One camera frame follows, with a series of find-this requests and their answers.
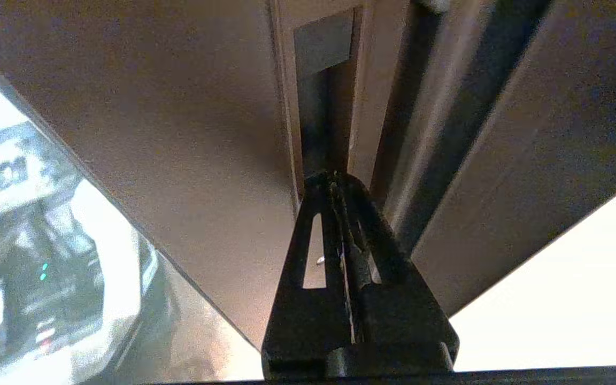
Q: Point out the dark brown door jamb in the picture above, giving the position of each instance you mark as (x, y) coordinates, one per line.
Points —
(500, 133)

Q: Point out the brown framed sliding glass door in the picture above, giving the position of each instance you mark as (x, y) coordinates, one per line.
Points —
(179, 160)

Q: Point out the white curtain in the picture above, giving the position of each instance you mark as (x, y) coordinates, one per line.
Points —
(564, 289)

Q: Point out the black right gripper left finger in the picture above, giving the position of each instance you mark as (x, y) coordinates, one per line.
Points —
(308, 315)

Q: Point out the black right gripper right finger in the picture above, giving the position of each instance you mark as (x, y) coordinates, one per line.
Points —
(393, 315)

